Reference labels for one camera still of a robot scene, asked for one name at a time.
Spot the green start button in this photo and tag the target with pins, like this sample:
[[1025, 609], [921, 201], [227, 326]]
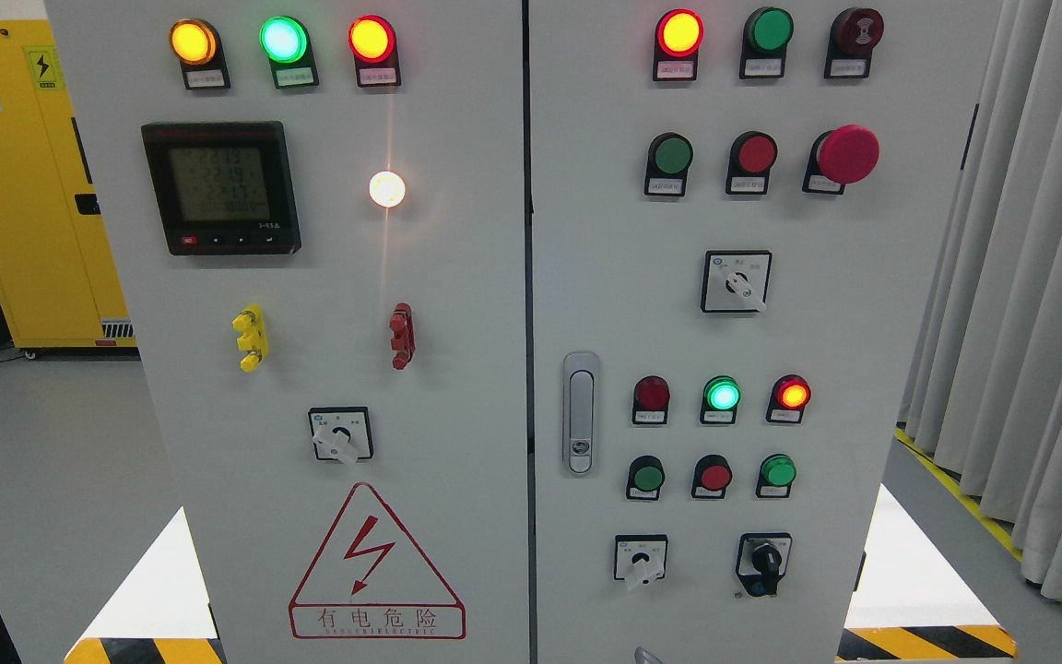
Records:
[[645, 478]]

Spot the upper green push button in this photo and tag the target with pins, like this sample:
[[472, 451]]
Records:
[[668, 161]]

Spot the green push button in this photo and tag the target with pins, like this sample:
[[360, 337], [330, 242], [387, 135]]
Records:
[[776, 476], [668, 161]]

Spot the lower red push button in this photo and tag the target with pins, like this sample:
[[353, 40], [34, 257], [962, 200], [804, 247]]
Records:
[[710, 478]]

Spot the red push button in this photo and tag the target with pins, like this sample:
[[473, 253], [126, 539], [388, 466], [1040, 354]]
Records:
[[750, 161], [710, 478]]

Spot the lower right green push button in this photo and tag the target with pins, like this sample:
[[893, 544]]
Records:
[[776, 476]]

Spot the upper red push button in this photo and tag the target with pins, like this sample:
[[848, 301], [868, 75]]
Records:
[[750, 161]]

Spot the red emergency stop mushroom button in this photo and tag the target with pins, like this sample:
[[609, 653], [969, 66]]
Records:
[[842, 156]]

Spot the red terminal connector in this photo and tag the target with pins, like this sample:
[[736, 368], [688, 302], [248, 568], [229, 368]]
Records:
[[403, 339]]

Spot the lower left red indicator lamp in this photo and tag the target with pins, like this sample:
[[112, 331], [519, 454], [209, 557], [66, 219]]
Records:
[[650, 400]]

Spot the red indicator lamp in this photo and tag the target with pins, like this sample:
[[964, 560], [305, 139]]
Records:
[[650, 400], [789, 397]]

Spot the lower green indicator lamp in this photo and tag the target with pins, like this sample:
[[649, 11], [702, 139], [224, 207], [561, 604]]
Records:
[[720, 398]]

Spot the white lit indicator lamp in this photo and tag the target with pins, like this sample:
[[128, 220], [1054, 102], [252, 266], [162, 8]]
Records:
[[387, 189]]

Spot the right grey cabinet door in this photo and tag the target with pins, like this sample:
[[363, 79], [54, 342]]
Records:
[[619, 273]]

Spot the grey cabinet door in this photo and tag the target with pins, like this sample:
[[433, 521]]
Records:
[[619, 273], [449, 431]]

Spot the left grey cabinet door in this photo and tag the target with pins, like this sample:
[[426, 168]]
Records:
[[449, 431]]

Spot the lower right red indicator lamp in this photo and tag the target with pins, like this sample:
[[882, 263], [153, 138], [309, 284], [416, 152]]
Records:
[[789, 397]]

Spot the yellow terminal connector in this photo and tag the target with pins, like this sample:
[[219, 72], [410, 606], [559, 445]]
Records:
[[253, 338]]

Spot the red electric hazard warning sticker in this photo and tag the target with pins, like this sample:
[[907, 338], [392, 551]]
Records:
[[369, 579]]

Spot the red indicator lamp left door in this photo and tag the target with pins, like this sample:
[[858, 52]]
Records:
[[373, 44]]

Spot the red indicator lamp door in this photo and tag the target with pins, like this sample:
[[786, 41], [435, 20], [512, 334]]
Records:
[[678, 38], [373, 44]]

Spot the red indicator lamp right door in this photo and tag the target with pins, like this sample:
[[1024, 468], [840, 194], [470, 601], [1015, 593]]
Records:
[[678, 38]]

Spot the black digital power meter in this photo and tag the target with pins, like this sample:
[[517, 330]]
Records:
[[223, 188]]

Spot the lit green indicator lamp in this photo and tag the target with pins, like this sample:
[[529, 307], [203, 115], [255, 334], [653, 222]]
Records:
[[287, 46]]

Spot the green indicator lamp top right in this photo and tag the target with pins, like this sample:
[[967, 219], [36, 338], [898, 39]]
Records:
[[765, 38]]

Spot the dark red buzzer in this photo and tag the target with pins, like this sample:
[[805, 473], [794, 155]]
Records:
[[854, 35]]

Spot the yellow indicator lamp top left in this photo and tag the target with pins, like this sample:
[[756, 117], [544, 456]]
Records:
[[197, 45]]

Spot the grey curtain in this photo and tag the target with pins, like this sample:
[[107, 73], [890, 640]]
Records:
[[984, 397]]

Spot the yellow safety cabinet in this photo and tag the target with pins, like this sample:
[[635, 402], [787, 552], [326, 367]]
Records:
[[59, 288]]

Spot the grey cabinet door handle lock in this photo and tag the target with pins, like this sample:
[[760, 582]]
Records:
[[580, 373]]

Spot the upper right rotary selector switch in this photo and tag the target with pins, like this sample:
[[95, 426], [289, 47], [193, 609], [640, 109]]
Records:
[[735, 282]]

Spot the left door rotary selector switch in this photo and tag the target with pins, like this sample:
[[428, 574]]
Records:
[[341, 434]]

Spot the bottom white rotary selector switch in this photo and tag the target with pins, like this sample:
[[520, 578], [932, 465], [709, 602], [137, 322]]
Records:
[[640, 560]]

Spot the bottom black knob selector switch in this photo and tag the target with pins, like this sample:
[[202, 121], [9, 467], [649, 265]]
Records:
[[762, 562]]

